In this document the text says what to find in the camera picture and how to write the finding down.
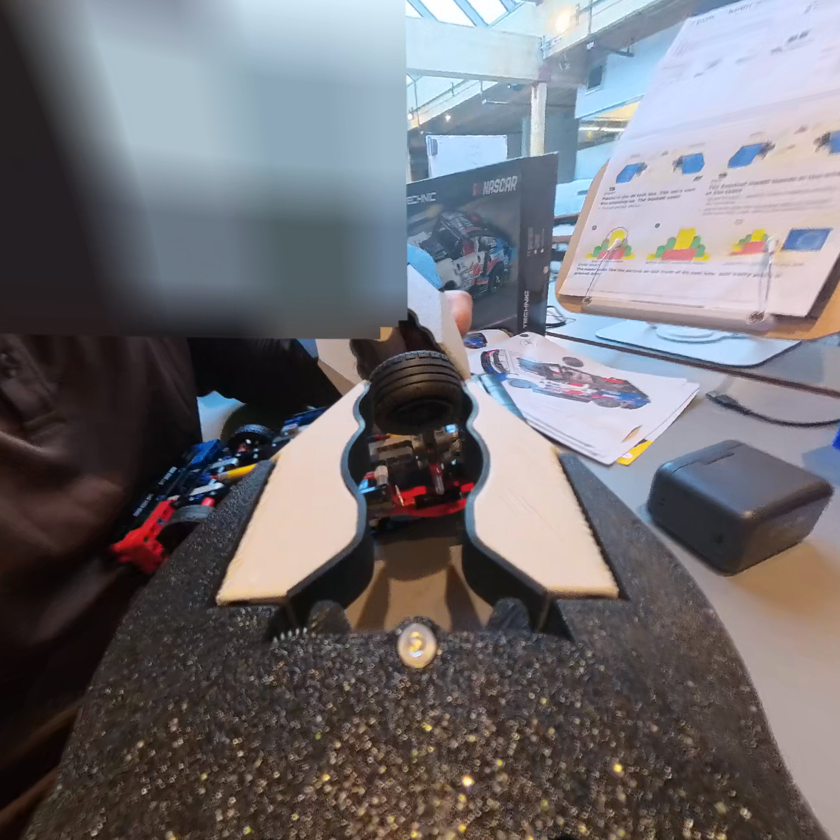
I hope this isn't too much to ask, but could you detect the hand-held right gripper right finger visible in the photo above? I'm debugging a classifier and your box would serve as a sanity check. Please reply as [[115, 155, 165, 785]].
[[463, 381, 620, 601]]

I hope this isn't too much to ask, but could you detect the white board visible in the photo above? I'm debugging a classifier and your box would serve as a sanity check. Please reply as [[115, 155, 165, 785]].
[[425, 134, 510, 179]]

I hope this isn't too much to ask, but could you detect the black cable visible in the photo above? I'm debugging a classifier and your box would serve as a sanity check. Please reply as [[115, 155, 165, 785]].
[[705, 390, 840, 429]]

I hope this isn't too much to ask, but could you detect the black toy car box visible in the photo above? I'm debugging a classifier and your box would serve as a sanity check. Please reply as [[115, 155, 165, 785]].
[[407, 152, 560, 336]]

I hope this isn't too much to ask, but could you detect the grey desk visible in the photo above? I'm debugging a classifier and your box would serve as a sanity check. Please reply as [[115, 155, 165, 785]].
[[197, 315, 840, 834]]

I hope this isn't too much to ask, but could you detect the person's brown shirt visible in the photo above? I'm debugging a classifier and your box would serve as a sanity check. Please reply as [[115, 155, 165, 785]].
[[0, 335, 204, 788]]

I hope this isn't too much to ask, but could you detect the black toy car wheel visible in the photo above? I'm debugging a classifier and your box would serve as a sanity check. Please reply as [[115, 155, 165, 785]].
[[367, 350, 475, 435]]

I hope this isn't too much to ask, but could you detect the toy brick car chassis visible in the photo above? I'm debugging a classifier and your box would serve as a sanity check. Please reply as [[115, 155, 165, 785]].
[[108, 407, 479, 575]]

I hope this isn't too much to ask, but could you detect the black case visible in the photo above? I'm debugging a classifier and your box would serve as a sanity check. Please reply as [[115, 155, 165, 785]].
[[646, 440, 834, 576]]

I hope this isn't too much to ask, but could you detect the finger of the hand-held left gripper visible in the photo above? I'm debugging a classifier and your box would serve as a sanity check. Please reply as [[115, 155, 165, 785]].
[[406, 261, 473, 382], [315, 338, 370, 396]]

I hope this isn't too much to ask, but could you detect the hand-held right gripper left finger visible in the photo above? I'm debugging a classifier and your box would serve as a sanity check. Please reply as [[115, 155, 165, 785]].
[[215, 382, 375, 607]]

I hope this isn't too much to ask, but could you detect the wooden document stand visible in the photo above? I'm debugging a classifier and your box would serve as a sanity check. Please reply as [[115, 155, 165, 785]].
[[554, 161, 840, 368]]

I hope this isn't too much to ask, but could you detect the open instruction book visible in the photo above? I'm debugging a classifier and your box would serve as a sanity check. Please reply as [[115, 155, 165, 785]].
[[467, 331, 701, 466]]

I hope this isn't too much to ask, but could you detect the printed instruction sheet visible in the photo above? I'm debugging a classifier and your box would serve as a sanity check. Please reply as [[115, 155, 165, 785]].
[[574, 0, 840, 319]]

